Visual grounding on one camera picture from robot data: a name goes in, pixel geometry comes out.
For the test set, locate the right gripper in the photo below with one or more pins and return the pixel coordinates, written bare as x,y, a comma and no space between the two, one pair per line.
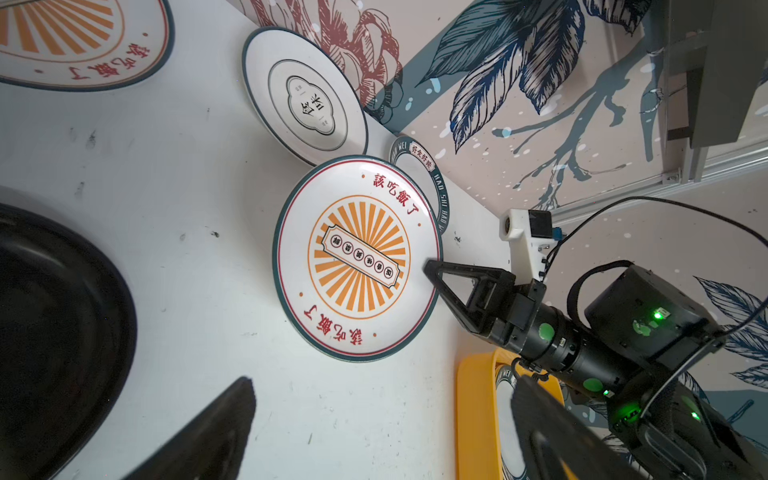
486,302

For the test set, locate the white plate grey emblem back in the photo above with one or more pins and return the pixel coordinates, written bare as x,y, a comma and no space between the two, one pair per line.
302,97

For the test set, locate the orange sunburst plate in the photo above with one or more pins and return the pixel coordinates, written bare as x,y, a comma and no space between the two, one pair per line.
348,254
84,45

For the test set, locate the dark green rim plate back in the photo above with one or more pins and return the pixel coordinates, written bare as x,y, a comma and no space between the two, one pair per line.
405,145

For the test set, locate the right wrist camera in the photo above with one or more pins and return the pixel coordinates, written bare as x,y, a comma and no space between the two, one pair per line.
529,235

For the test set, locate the yellow plastic bin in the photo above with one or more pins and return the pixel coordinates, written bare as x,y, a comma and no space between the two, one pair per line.
477,435

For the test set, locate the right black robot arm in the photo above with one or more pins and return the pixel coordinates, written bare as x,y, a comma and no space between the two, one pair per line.
627,350

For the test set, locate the green lettered rim plate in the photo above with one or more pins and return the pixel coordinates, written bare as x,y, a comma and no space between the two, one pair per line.
513,465

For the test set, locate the small black plate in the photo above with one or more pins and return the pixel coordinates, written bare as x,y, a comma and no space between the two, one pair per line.
68,337

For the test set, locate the left gripper left fingers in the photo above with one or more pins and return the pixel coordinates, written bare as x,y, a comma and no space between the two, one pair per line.
210,446

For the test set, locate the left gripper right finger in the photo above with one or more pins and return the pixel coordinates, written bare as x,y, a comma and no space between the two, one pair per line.
555,445

